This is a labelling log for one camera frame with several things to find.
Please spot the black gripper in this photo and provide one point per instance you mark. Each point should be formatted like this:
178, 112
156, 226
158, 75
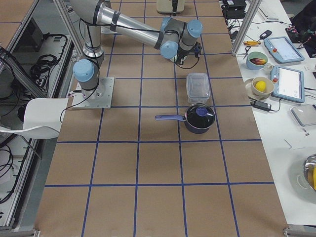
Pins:
181, 55

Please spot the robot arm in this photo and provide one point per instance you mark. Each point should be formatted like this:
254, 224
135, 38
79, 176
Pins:
175, 39

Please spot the blue bowl with fruit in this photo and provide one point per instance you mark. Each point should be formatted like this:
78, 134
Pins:
256, 60

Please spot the cream bowl with lemon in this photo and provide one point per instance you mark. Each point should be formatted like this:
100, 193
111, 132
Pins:
255, 94

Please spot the steel mixing bowl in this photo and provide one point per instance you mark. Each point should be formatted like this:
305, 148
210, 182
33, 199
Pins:
307, 179

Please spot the clear plastic food container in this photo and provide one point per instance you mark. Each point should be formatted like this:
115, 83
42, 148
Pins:
198, 89

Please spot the scissors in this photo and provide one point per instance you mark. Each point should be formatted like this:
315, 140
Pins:
247, 49

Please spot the cream two-slot toaster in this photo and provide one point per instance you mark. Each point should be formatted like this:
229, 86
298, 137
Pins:
170, 6

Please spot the dark blue saucepan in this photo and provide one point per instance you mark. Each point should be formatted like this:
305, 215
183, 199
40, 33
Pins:
198, 118

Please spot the black car key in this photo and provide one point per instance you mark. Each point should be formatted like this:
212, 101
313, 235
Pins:
265, 34

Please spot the yellow lemon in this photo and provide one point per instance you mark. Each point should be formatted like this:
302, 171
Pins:
260, 86

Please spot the blue teach pendant far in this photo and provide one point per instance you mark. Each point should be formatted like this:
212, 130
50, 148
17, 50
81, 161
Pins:
283, 50

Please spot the blue teach pendant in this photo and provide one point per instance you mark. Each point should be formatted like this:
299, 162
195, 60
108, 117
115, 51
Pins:
288, 84
283, 50

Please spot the black power adapter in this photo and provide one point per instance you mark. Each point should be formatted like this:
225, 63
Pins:
261, 105

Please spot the blue teach pendant near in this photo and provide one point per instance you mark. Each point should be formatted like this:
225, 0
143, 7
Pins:
288, 84

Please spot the white kitchen scale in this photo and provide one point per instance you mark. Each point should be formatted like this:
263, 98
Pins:
305, 114

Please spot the white chair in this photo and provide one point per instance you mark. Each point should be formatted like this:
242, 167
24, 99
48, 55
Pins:
42, 119

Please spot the yellow handled screwdriver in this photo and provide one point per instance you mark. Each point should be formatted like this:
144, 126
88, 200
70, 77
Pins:
251, 43

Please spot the aluminium frame post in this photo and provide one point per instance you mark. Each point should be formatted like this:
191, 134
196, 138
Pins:
250, 14

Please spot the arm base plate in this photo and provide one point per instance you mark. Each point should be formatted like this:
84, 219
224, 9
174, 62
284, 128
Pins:
101, 98

